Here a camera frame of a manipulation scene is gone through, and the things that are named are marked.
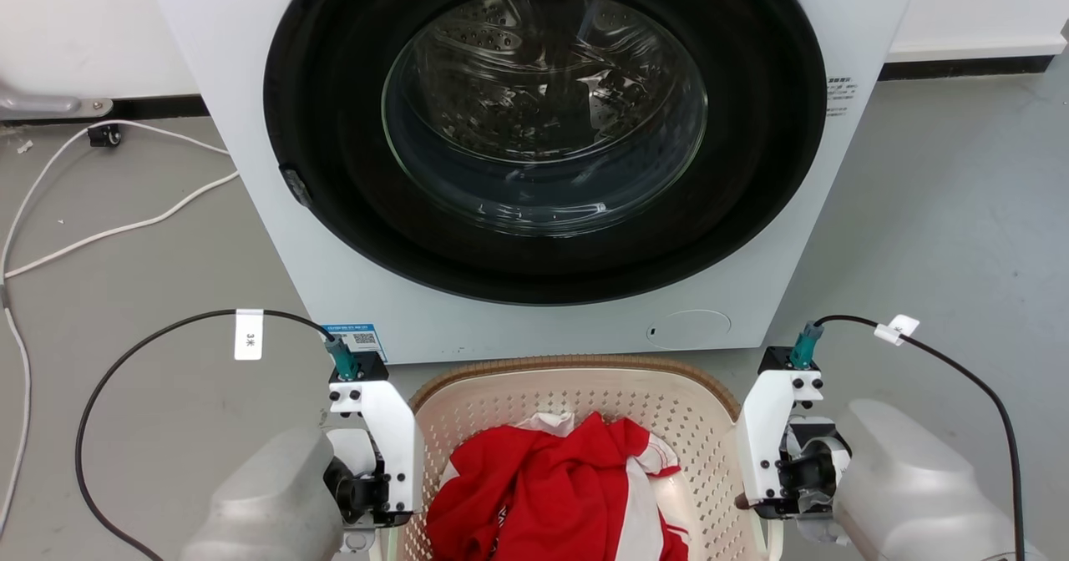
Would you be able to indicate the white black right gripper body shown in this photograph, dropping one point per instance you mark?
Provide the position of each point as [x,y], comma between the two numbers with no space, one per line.
[760,436]

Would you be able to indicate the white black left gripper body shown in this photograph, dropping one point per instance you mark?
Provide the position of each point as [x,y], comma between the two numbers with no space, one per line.
[392,436]

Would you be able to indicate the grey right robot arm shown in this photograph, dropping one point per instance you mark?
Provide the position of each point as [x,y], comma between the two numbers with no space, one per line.
[910,486]

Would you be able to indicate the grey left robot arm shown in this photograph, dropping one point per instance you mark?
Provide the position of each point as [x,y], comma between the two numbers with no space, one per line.
[267,502]

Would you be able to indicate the beige perforated laundry basket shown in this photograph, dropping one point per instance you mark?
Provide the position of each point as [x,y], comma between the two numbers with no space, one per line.
[518,398]

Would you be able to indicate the blue QR sticker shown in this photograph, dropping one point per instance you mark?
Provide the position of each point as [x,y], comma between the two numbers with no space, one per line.
[359,340]

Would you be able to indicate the round white filter cover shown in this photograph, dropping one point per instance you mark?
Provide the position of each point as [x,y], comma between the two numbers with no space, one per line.
[689,328]

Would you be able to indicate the red and white garment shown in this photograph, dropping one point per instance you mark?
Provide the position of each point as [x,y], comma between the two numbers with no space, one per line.
[534,494]

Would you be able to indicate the black round washer door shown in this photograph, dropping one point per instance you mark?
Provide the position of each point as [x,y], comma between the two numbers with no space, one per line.
[334,127]

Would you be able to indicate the steel washer drum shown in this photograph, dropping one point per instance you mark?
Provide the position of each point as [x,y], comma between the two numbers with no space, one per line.
[543,93]

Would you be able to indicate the white front-load washing machine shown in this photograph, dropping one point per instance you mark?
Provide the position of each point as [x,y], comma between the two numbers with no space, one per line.
[250,85]

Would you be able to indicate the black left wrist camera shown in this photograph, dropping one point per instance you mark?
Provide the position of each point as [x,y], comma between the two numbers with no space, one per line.
[372,367]

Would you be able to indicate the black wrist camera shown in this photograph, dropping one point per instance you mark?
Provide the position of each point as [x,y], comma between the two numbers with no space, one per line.
[372,367]
[778,359]

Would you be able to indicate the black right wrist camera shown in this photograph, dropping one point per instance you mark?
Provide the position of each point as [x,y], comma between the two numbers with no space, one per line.
[778,359]

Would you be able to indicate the grey metal bracket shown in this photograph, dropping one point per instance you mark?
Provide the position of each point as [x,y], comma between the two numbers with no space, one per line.
[42,103]

